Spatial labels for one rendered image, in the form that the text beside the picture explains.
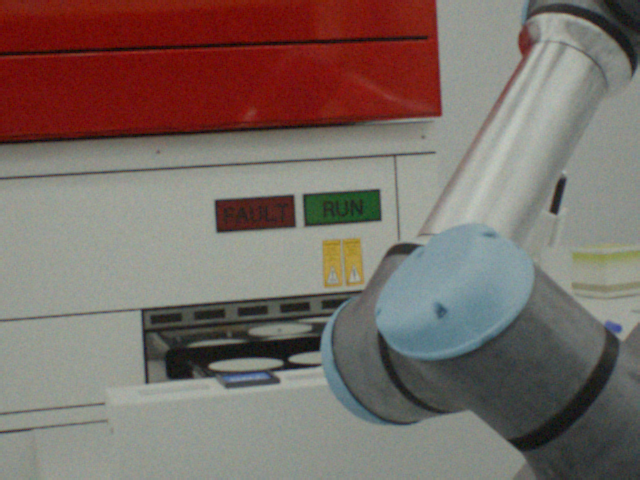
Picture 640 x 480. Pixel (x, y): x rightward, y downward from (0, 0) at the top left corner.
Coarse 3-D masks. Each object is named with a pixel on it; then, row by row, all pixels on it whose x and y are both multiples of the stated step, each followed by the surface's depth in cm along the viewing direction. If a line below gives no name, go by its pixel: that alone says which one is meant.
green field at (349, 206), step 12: (360, 192) 197; (372, 192) 198; (312, 204) 196; (324, 204) 196; (336, 204) 197; (348, 204) 197; (360, 204) 198; (372, 204) 198; (312, 216) 196; (324, 216) 196; (336, 216) 197; (348, 216) 197; (360, 216) 198; (372, 216) 198
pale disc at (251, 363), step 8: (232, 360) 187; (240, 360) 187; (248, 360) 187; (256, 360) 186; (264, 360) 186; (272, 360) 186; (280, 360) 185; (216, 368) 181; (224, 368) 180; (232, 368) 180; (240, 368) 180; (248, 368) 180; (256, 368) 179; (264, 368) 179
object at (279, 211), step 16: (224, 208) 193; (240, 208) 193; (256, 208) 194; (272, 208) 194; (288, 208) 195; (224, 224) 193; (240, 224) 193; (256, 224) 194; (272, 224) 194; (288, 224) 195
